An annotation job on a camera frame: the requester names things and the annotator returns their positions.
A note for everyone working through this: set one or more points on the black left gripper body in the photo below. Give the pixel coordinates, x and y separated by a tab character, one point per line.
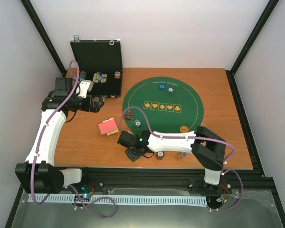
87	107

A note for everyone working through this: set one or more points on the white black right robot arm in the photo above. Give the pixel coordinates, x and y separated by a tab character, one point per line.
207	147

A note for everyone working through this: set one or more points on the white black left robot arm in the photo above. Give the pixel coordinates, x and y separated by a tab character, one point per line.
38	173

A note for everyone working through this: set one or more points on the red playing card deck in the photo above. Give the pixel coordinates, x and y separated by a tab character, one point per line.
108	127

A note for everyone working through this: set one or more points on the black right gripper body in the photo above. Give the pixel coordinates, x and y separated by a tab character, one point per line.
134	156

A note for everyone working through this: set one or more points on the brown poker chip stack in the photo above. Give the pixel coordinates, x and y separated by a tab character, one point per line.
159	155

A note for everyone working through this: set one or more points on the teal chip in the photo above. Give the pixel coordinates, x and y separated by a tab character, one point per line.
170	90
137	123

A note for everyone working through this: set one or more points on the teal chips in case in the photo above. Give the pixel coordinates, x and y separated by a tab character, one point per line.
82	76

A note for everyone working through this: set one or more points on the purple poker chip stack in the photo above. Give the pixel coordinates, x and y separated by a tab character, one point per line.
182	154

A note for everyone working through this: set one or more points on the open black poker case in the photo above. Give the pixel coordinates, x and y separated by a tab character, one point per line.
103	56

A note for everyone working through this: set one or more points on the purple chips in case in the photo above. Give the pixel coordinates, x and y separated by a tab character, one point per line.
117	75

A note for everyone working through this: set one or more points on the orange round blind button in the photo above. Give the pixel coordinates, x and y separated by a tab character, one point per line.
184	129

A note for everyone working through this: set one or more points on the light blue slotted cable duct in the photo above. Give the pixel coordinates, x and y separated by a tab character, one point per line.
130	200

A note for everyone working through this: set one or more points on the black triangular dealer button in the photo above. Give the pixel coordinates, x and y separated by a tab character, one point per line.
128	115

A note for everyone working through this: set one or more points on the round green poker mat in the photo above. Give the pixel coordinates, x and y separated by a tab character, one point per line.
161	111

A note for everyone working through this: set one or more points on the blue round blind button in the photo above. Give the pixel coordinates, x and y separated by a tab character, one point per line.
161	86

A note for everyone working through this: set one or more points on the card deck in case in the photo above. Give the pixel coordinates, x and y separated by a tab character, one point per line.
99	77

